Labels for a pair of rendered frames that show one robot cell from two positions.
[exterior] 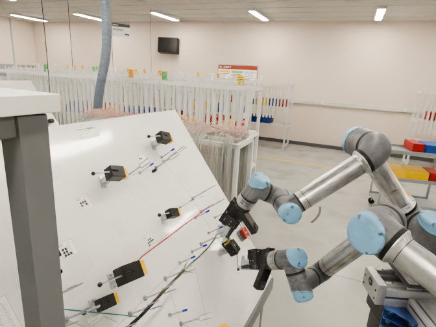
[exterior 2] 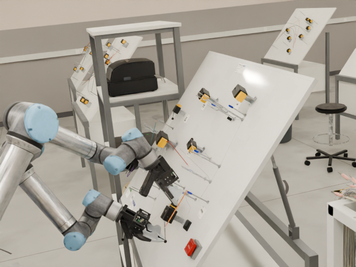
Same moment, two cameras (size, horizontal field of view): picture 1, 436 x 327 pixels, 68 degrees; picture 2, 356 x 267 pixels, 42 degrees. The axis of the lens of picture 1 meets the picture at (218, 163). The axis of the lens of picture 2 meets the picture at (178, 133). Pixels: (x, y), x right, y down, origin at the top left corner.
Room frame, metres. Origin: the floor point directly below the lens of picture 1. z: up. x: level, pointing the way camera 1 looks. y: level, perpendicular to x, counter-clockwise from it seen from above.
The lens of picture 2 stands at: (2.67, -1.08, 1.97)
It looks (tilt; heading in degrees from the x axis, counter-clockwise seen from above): 16 degrees down; 142
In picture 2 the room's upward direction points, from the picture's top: 5 degrees counter-clockwise
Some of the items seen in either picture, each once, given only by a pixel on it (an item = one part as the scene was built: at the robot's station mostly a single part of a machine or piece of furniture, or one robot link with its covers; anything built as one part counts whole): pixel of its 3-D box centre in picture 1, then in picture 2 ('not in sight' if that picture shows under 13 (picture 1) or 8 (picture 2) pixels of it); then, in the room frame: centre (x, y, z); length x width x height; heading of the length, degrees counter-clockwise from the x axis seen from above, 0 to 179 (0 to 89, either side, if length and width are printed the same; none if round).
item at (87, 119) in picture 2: not in sight; (108, 109); (-1.98, 1.54, 0.83); 1.18 x 0.72 x 1.65; 159
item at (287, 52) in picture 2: not in sight; (296, 61); (-2.10, 5.25, 0.83); 1.18 x 0.72 x 1.65; 157
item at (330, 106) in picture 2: not in sight; (328, 135); (-0.25, 3.34, 0.34); 0.58 x 0.55 x 0.69; 139
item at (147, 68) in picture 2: not in sight; (128, 76); (0.27, 0.44, 1.56); 0.30 x 0.23 x 0.19; 66
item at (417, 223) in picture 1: (431, 230); not in sight; (1.17, -0.85, 1.33); 0.13 x 0.12 x 0.14; 7
